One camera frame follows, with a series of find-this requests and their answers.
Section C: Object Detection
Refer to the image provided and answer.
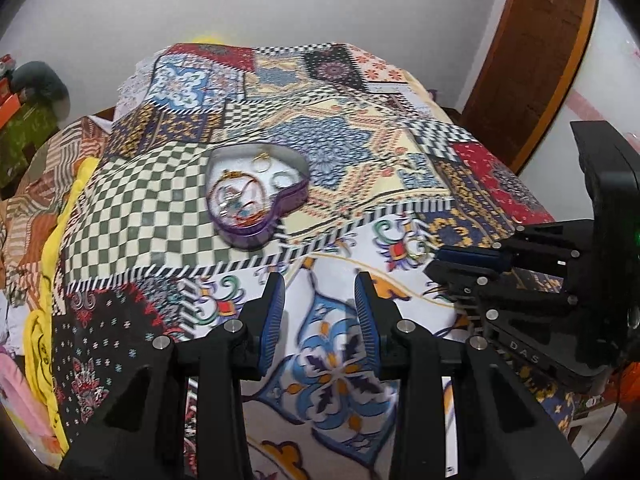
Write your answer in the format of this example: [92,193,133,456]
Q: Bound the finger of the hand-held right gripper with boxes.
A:
[437,220,596,281]
[425,261,576,311]

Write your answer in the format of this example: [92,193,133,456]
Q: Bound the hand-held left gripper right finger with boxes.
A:
[354,271,586,480]

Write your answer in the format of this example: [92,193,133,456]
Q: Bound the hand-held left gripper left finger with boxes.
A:
[60,272,287,480]

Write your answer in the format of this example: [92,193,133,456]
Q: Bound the purple heart-shaped tin box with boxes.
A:
[206,142,310,250]

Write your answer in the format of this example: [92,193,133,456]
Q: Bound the jewelry rings and bracelets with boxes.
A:
[211,171,272,227]

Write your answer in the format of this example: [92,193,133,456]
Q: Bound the brown wooden door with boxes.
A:
[459,0,601,175]

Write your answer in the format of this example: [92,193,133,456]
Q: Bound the patchwork printed blanket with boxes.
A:
[52,41,576,480]

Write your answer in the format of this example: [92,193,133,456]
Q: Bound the yellow printed cloth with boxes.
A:
[25,156,102,457]

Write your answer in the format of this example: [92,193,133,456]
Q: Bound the orange striped bedsheet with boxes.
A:
[0,117,115,306]

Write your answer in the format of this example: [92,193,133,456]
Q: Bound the pink soft item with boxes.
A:
[0,349,57,453]

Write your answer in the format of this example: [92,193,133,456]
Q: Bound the green patterned cloth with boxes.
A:
[0,101,62,190]

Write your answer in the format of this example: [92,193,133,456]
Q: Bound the orange cardboard box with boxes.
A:
[0,91,24,131]

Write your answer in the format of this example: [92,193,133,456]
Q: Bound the thin black cable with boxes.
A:
[579,360,632,462]

